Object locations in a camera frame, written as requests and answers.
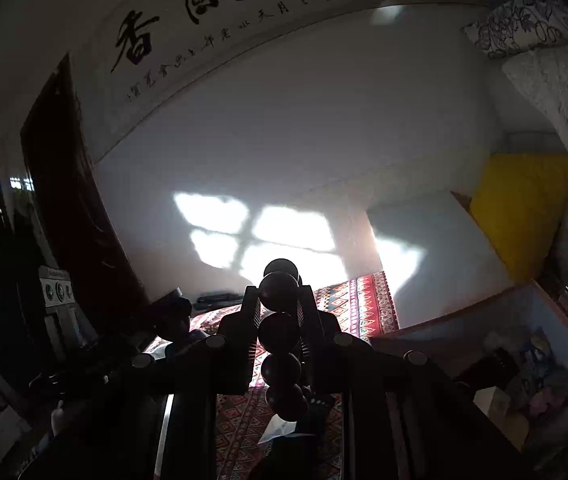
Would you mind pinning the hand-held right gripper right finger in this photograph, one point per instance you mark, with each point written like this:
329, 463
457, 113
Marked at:
321, 345

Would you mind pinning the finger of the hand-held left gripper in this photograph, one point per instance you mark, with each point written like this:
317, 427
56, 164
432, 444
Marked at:
168, 317

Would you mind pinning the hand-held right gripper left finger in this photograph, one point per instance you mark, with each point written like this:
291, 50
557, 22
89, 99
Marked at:
234, 345

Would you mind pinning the orange storage box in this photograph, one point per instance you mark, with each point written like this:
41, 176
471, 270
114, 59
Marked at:
434, 320

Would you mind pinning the small white box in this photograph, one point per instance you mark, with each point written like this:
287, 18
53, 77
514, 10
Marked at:
491, 402

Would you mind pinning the purple chenille flower basket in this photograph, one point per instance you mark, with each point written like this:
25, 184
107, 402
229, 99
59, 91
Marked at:
546, 400

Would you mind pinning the black flat case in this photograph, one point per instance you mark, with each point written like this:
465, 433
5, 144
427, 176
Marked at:
218, 299

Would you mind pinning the clear plastic bag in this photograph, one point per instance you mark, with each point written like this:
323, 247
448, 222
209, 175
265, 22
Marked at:
276, 427

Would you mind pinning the white appliance with dials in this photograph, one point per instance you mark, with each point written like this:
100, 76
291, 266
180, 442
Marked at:
56, 290

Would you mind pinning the white box lid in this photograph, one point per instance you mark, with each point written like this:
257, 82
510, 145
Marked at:
429, 250

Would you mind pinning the yellow pillow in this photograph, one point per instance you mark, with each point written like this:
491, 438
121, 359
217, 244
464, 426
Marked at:
519, 210

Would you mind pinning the floral print pillow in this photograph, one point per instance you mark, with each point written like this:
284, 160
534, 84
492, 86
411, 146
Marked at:
524, 25

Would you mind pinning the calligraphy wall scroll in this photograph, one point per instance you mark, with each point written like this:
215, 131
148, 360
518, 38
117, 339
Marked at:
264, 20

